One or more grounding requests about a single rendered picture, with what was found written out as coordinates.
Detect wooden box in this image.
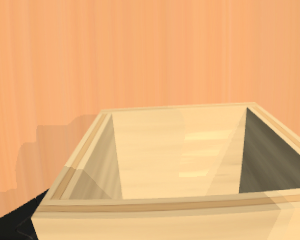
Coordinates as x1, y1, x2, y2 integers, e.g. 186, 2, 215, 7
31, 101, 300, 240

